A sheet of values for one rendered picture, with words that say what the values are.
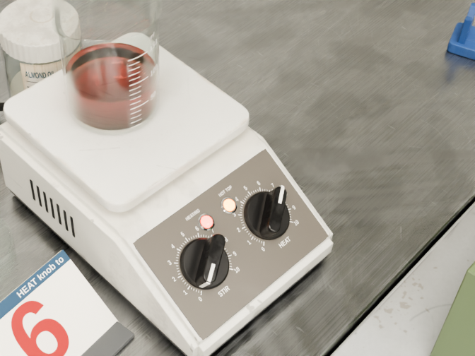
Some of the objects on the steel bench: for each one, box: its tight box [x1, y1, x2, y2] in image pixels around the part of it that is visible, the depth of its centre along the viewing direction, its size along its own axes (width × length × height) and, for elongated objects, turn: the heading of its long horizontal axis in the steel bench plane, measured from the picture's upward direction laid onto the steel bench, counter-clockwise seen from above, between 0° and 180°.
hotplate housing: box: [0, 121, 334, 356], centre depth 60 cm, size 22×13×8 cm, turn 42°
